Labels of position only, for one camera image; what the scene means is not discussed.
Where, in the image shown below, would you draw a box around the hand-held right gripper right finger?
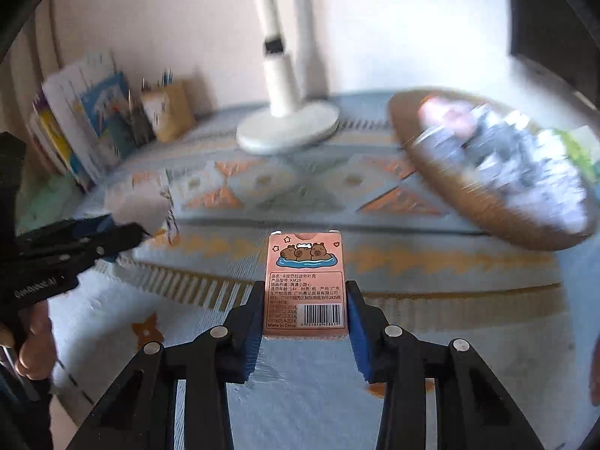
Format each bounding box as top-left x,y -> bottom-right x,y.
346,280 -> 547,450

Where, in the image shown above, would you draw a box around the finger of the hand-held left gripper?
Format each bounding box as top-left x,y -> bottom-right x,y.
28,224 -> 146,277
19,214 -> 116,245

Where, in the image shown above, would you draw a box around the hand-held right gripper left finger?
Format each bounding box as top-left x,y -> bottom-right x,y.
66,281 -> 266,450

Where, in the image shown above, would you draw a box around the white paper piece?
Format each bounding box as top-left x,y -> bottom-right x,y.
105,183 -> 176,245

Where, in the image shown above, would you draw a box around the pink card box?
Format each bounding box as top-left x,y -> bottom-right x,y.
263,232 -> 350,341

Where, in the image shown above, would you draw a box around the wooden bowl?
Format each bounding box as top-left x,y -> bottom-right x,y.
388,87 -> 594,251

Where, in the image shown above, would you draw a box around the person's left hand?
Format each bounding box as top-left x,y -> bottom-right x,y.
15,300 -> 58,376

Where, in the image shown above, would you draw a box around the row of upright books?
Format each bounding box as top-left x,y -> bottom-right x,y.
28,49 -> 132,193

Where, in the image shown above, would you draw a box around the black mesh pen holder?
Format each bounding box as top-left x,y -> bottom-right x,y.
124,96 -> 155,148

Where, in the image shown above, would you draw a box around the beige cylinder pen holder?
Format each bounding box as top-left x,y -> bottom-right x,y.
141,79 -> 197,144

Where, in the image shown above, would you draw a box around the patterned woven mat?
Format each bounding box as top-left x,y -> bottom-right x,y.
51,150 -> 582,432

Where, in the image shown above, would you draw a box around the bunch of pens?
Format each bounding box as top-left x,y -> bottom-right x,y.
141,69 -> 175,92

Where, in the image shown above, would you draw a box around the white desk lamp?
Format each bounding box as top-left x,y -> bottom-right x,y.
235,0 -> 341,155

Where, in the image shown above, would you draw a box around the green packet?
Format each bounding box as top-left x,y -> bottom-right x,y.
560,126 -> 600,176

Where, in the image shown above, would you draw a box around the black monitor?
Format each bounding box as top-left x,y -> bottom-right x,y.
504,0 -> 600,99

